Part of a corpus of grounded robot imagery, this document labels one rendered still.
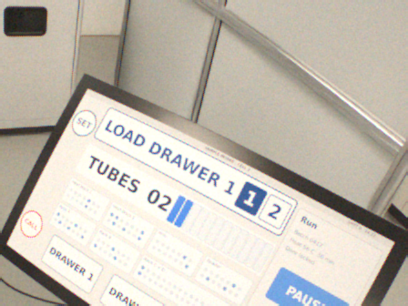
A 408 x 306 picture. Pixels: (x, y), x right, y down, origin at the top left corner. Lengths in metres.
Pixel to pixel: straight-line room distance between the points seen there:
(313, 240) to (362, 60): 0.83
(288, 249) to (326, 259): 0.05
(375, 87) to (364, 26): 0.17
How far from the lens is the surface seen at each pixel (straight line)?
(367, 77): 1.32
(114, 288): 0.63
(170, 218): 0.61
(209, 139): 0.61
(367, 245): 0.59
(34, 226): 0.69
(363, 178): 1.34
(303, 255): 0.58
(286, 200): 0.59
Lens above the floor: 1.50
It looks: 39 degrees down
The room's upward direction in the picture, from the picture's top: 12 degrees clockwise
